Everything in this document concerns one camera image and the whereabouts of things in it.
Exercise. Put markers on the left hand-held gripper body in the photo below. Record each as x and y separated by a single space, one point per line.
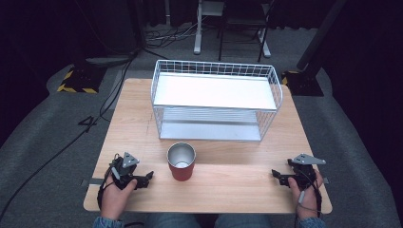
126 167

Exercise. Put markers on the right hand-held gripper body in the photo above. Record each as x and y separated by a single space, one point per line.
304 172

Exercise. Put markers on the person's right hand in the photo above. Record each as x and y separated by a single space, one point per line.
304 202

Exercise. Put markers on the person's left hand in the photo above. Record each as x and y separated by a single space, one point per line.
114 200

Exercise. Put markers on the grey tape strip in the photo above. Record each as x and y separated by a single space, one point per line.
93 182
326 180

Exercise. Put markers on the red cup with metal inside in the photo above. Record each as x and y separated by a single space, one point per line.
181 163

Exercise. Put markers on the person's left leg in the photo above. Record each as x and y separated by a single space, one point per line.
172 221

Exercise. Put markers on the person's leg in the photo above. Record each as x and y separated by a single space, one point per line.
172 221
253 221

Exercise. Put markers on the person's right leg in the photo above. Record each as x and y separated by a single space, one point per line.
253 221

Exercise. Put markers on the black stand with striped base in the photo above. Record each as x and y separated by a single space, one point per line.
80 79
305 83

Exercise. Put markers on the white desk leg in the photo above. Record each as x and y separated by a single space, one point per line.
197 34
265 44

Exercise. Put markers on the black metal chair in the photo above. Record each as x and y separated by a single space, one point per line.
242 22

